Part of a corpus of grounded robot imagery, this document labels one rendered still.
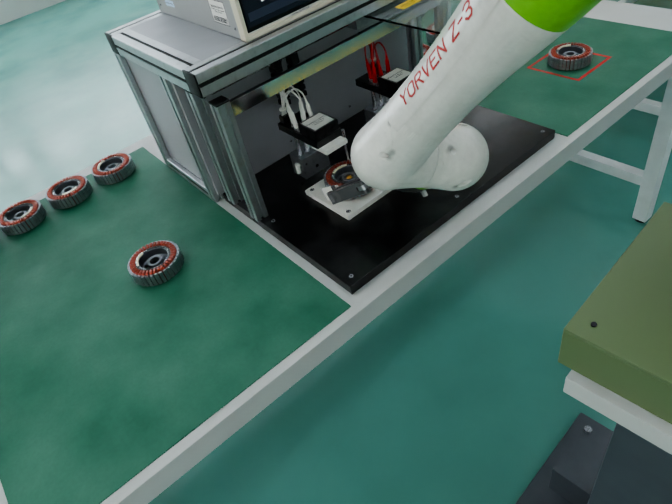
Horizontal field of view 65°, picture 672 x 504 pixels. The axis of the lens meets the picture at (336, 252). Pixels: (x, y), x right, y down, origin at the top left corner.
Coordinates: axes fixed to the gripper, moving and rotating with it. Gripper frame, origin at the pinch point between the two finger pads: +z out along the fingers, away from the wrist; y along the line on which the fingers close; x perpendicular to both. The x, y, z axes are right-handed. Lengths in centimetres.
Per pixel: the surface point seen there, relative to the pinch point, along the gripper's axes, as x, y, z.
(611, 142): -62, 157, 53
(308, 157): 7.8, -1.8, 9.6
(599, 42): -7, 93, -1
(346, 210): -4.5, -6.4, -3.8
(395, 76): 14.1, 23.5, 0.7
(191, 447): -18, -57, -19
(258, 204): 4.9, -18.6, 8.1
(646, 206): -73, 114, 18
